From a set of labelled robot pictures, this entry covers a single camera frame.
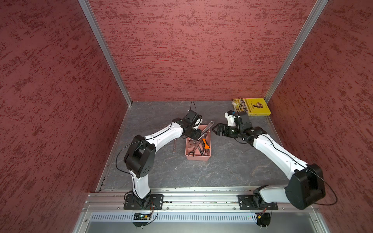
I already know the long silver combination wrench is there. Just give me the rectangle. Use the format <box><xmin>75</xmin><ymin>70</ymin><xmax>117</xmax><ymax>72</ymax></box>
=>
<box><xmin>187</xmin><ymin>139</ymin><xmax>204</xmax><ymax>157</ymax></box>

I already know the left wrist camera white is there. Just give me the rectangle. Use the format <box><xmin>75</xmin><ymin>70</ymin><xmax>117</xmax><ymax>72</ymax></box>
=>
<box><xmin>183</xmin><ymin>110</ymin><xmax>203</xmax><ymax>127</ymax></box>

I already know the left controller board with wires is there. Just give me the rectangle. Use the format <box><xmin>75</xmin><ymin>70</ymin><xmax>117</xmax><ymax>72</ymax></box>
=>
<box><xmin>132</xmin><ymin>201</ymin><xmax>159</xmax><ymax>228</ymax></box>

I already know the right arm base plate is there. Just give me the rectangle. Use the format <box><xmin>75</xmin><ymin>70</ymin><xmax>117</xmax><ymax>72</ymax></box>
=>
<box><xmin>237</xmin><ymin>195</ymin><xmax>278</xmax><ymax>211</ymax></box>

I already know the aluminium corner post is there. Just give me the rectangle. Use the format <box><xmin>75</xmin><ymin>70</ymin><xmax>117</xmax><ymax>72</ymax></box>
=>
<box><xmin>78</xmin><ymin>0</ymin><xmax>133</xmax><ymax>107</ymax></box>
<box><xmin>264</xmin><ymin>0</ymin><xmax>328</xmax><ymax>103</ymax></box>

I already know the right controller board with wires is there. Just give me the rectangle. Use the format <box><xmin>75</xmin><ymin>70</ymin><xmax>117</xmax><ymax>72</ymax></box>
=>
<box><xmin>256</xmin><ymin>208</ymin><xmax>272</xmax><ymax>228</ymax></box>

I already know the controller board with wires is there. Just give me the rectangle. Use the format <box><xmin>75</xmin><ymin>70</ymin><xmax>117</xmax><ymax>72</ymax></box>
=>
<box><xmin>132</xmin><ymin>201</ymin><xmax>159</xmax><ymax>228</ymax></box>
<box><xmin>256</xmin><ymin>208</ymin><xmax>272</xmax><ymax>228</ymax></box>

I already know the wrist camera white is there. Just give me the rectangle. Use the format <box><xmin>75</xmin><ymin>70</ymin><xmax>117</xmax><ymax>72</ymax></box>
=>
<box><xmin>183</xmin><ymin>110</ymin><xmax>203</xmax><ymax>127</ymax></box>
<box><xmin>224</xmin><ymin>110</ymin><xmax>251</xmax><ymax>126</ymax></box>

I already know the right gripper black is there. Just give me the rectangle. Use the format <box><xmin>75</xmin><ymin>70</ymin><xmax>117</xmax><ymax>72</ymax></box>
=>
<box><xmin>212</xmin><ymin>123</ymin><xmax>243</xmax><ymax>137</ymax></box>

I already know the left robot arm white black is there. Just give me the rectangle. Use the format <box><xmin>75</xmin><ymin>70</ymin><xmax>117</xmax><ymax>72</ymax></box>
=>
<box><xmin>115</xmin><ymin>114</ymin><xmax>203</xmax><ymax>202</ymax></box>

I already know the pink plastic storage box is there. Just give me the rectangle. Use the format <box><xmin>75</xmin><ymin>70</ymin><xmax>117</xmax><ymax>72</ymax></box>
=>
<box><xmin>185</xmin><ymin>129</ymin><xmax>212</xmax><ymax>161</ymax></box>

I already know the aluminium front rail frame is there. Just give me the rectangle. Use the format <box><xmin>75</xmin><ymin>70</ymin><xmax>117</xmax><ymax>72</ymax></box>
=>
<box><xmin>72</xmin><ymin>186</ymin><xmax>331</xmax><ymax>233</ymax></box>

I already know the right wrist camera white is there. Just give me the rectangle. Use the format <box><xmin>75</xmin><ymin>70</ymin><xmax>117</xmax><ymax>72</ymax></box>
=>
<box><xmin>224</xmin><ymin>110</ymin><xmax>251</xmax><ymax>126</ymax></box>

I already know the yellow cardboard box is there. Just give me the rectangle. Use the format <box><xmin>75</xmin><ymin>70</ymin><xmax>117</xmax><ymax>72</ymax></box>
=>
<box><xmin>232</xmin><ymin>98</ymin><xmax>271</xmax><ymax>116</ymax></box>

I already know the orange handled adjustable wrench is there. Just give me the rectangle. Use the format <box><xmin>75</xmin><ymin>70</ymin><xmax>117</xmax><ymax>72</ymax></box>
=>
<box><xmin>202</xmin><ymin>138</ymin><xmax>210</xmax><ymax>156</ymax></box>

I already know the right aluminium corner post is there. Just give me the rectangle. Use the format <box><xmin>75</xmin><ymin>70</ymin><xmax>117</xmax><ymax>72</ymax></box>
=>
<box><xmin>264</xmin><ymin>0</ymin><xmax>328</xmax><ymax>103</ymax></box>

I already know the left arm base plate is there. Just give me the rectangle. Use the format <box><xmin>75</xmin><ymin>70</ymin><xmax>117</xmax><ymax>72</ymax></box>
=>
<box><xmin>123</xmin><ymin>194</ymin><xmax>164</xmax><ymax>210</ymax></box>

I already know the small end wrench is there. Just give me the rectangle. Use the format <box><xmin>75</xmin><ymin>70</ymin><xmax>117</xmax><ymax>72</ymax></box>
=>
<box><xmin>173</xmin><ymin>139</ymin><xmax>177</xmax><ymax>154</ymax></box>

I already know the left aluminium corner post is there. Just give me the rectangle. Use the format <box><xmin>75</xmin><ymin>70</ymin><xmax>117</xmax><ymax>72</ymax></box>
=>
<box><xmin>78</xmin><ymin>0</ymin><xmax>133</xmax><ymax>107</ymax></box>

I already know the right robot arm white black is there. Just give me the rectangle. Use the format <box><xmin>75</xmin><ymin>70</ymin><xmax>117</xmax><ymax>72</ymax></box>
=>
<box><xmin>212</xmin><ymin>123</ymin><xmax>329</xmax><ymax>210</ymax></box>

